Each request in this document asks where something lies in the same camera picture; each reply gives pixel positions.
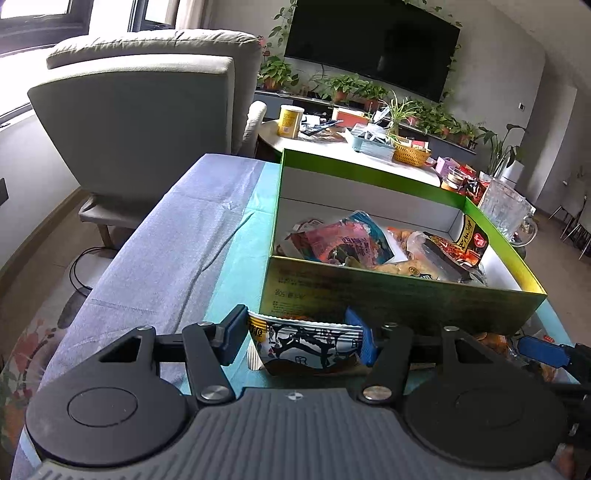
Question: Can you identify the floral rug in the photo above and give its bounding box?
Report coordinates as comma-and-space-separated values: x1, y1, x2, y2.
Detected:
0, 314, 61, 444

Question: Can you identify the clear glass mug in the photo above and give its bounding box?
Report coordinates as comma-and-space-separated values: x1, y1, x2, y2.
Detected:
480, 179, 540, 245

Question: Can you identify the yellow woven basket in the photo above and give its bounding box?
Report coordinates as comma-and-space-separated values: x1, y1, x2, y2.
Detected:
392, 137, 432, 168

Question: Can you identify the spider plant in vase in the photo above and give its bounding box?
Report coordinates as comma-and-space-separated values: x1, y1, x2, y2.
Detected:
379, 92, 419, 139

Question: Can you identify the black wall television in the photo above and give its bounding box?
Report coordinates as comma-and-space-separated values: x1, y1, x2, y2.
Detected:
284, 0, 462, 103

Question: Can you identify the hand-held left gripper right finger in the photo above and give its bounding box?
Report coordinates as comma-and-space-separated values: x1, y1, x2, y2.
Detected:
344, 307, 499, 408

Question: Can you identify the yellow canister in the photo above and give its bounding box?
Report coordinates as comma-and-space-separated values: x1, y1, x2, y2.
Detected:
277, 105, 306, 139

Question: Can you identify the orange box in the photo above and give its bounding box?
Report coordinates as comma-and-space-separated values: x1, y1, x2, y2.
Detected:
331, 106, 370, 127

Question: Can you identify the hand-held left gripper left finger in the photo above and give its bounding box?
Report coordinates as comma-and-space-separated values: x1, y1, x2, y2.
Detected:
90, 304, 252, 406

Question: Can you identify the white dining chair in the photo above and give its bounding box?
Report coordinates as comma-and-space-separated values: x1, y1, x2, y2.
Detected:
549, 187, 591, 259

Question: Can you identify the pile of snack packets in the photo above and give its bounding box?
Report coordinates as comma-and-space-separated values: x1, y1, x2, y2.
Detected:
277, 210, 490, 284

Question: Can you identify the black white snack packet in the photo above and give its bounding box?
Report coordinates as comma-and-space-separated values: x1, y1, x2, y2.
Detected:
247, 310, 365, 377

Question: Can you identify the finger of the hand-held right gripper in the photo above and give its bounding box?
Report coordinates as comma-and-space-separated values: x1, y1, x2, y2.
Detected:
517, 335, 591, 381

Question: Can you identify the green cardboard box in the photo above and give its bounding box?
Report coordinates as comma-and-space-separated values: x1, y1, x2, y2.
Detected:
259, 148, 548, 335

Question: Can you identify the plastic cup with drink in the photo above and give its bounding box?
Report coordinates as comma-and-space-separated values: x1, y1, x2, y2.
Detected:
441, 167, 467, 191

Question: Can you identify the narrow dark-framed window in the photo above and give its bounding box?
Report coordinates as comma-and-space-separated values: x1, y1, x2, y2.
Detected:
131, 0, 181, 33

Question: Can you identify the person's right hand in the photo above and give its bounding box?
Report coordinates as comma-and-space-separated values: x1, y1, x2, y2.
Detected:
551, 442, 578, 480

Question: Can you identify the orange snack packet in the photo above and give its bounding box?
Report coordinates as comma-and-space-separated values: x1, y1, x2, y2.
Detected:
478, 331, 525, 363

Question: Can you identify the large dark-framed window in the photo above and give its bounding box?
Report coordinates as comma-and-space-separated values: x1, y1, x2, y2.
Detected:
0, 0, 90, 54

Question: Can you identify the grey armchair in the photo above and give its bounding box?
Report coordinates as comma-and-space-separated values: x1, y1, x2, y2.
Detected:
28, 28, 269, 245

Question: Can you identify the round white table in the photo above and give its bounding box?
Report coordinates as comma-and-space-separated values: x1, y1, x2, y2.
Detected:
256, 119, 441, 188

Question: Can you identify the tall leafy floor plant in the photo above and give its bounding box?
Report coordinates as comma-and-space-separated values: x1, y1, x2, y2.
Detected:
480, 122, 527, 178

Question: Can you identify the teal basket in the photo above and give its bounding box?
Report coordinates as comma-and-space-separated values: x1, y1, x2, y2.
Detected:
344, 127, 400, 162

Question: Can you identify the black floor cable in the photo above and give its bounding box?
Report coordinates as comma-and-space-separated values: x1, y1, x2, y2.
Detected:
69, 247, 118, 296

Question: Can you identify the green potted plant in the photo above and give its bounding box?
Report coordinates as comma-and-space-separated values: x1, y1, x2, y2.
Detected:
259, 58, 298, 90
450, 117, 478, 146
318, 74, 389, 110
416, 102, 448, 134

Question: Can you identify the beige curtain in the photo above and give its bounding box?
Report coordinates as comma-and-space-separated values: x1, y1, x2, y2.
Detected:
178, 0, 218, 31

